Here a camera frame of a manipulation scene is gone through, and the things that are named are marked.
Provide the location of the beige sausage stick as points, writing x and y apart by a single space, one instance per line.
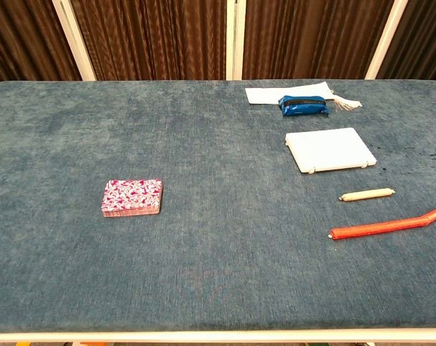
365 195

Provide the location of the blue zip pouch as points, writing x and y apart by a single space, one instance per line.
301 108

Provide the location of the brown curtain panel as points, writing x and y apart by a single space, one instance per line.
23 36
149 36
426 36
311 36

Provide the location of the white flat plastic case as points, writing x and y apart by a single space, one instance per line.
329 149

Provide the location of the blue velvet table cover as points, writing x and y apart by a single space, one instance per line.
217 252

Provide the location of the long red sausage stick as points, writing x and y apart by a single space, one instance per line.
376 229

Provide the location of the white tassel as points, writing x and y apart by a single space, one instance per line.
349 104

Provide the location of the white screen frame post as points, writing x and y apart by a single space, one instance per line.
73 39
387 36
235 36

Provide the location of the pink floral patterned box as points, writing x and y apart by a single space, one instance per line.
131 192

